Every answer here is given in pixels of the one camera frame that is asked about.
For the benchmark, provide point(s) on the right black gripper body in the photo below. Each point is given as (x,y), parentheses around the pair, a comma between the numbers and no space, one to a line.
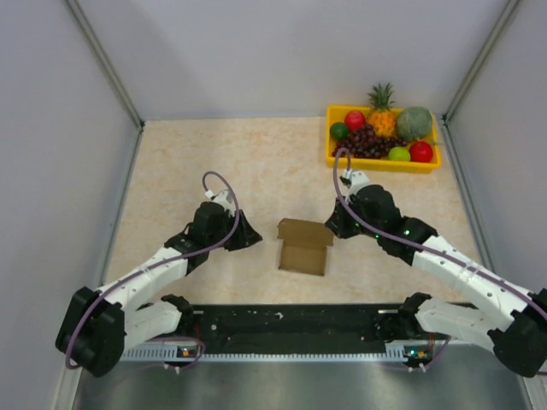
(350,219)

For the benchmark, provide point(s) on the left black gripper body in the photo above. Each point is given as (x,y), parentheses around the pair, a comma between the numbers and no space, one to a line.
(234,241)

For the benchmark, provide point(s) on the brown cardboard box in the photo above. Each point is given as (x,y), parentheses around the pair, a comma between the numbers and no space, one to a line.
(304,246)

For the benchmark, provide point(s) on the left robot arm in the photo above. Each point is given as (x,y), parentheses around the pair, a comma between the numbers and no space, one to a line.
(180,255)

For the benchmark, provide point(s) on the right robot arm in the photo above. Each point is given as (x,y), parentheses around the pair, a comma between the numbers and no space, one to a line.
(505,319)

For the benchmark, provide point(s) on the purple grape bunch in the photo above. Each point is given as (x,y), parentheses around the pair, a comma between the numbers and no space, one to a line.
(365,144)

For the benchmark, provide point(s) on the light green lime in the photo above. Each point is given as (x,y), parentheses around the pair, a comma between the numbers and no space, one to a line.
(399,154)

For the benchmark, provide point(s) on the yellow plastic tray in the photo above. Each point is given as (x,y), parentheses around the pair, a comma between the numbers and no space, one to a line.
(337,113)

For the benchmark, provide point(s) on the dark green lime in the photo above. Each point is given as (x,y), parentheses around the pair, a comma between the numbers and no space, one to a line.
(339,131)

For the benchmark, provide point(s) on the red apple back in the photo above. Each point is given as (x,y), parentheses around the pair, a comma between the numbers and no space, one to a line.
(355,120)

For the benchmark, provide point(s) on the red apple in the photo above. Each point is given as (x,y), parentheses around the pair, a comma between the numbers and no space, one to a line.
(421,152)
(355,120)

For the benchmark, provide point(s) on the red apple front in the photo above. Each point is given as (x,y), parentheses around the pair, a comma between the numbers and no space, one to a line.
(421,152)

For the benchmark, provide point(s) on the pineapple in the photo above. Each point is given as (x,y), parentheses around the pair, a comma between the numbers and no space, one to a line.
(381,116)

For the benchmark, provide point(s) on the green melon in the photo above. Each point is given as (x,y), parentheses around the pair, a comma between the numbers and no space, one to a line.
(414,123)

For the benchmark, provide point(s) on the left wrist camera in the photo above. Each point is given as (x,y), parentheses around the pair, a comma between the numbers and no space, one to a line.
(223,198)

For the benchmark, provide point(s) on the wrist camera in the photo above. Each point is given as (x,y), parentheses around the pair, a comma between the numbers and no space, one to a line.
(223,198)
(354,180)

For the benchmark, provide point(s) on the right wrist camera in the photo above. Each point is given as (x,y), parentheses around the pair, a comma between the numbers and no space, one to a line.
(354,180)

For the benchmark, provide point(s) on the aluminium frame rail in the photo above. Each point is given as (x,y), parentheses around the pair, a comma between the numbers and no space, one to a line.
(113,327)

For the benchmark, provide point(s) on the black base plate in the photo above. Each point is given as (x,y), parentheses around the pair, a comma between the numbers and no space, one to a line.
(297,328)

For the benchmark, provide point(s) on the white cable duct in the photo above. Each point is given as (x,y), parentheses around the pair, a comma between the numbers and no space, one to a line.
(172,353)

